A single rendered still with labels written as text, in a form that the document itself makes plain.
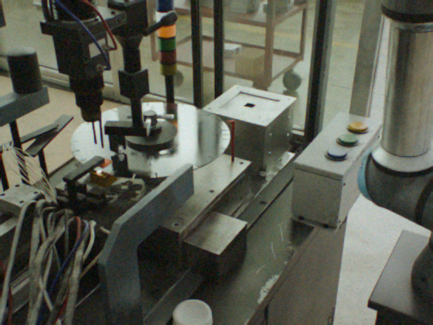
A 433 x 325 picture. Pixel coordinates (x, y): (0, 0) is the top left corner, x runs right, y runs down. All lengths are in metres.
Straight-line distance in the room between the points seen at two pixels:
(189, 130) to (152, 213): 0.33
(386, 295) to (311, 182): 0.27
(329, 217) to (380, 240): 1.27
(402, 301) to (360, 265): 1.23
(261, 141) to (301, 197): 0.20
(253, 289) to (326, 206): 0.25
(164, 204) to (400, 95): 0.43
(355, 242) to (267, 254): 1.30
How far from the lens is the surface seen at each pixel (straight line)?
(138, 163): 1.09
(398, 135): 1.03
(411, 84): 0.97
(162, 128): 1.18
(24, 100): 1.19
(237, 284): 1.11
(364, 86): 1.42
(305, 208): 1.24
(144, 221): 0.90
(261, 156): 1.37
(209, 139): 1.16
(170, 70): 1.43
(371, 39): 1.38
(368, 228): 2.55
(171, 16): 1.02
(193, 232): 1.11
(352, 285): 2.25
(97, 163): 1.05
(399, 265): 1.20
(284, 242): 1.21
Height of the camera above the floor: 1.50
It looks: 31 degrees down
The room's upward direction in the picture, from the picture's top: straight up
